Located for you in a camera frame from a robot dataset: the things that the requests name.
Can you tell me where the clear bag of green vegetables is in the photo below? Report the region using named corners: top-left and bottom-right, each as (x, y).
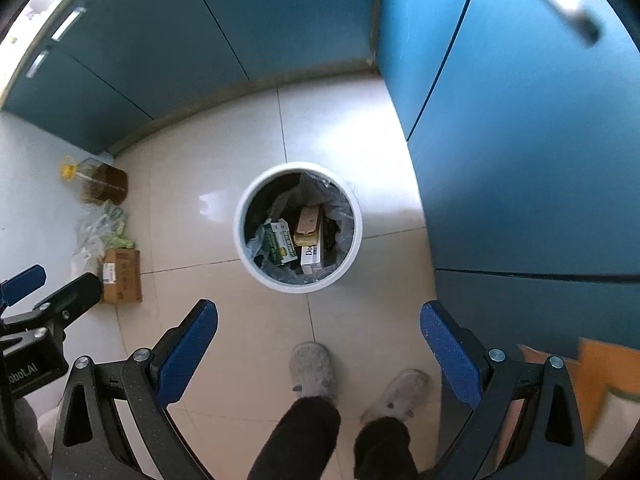
top-left (70, 200), bottom-right (137, 271)

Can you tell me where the orange cardboard box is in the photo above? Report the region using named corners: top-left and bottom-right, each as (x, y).
top-left (517, 337), bottom-right (640, 466)

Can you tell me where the tall blue cabinet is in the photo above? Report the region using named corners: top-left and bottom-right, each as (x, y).
top-left (375, 0), bottom-right (640, 376)

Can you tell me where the grey plastic trash bag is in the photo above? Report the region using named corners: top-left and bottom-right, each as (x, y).
top-left (245, 172), bottom-right (357, 283)

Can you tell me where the person's left grey slipper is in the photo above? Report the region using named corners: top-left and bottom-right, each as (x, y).
top-left (289, 341), bottom-right (335, 403)

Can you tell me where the white round trash can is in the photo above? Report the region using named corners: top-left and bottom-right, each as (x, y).
top-left (232, 161), bottom-right (363, 295)

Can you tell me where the small brown cardboard box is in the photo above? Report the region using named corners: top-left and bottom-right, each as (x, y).
top-left (100, 247), bottom-right (143, 305)

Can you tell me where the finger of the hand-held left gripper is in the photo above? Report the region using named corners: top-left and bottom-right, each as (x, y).
top-left (0, 272), bottom-right (104, 347)
top-left (0, 264), bottom-right (48, 312)

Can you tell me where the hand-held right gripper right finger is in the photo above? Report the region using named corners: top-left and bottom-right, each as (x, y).
top-left (419, 301), bottom-right (587, 480)

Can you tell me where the long silver cabinet handle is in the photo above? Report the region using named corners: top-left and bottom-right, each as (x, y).
top-left (500, 0), bottom-right (601, 48)

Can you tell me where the brown cardboard packet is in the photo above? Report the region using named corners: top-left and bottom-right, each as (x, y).
top-left (292, 205), bottom-right (323, 248)

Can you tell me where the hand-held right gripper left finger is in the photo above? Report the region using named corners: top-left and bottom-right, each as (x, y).
top-left (50, 299), bottom-right (219, 480)

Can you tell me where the person's right grey slipper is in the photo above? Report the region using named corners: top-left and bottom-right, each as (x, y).
top-left (360, 369), bottom-right (431, 426)

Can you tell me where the blue kitchen cabinet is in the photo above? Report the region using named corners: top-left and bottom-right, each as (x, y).
top-left (2, 0), bottom-right (382, 153)

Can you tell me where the person's grey slipper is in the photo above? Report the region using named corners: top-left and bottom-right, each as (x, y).
top-left (360, 369), bottom-right (431, 426)
top-left (289, 341), bottom-right (335, 403)

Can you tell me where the white and blue carton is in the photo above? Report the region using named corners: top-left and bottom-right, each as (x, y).
top-left (299, 242), bottom-right (323, 277)

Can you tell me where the green and white carton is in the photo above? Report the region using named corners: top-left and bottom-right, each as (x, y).
top-left (260, 219), bottom-right (299, 267)

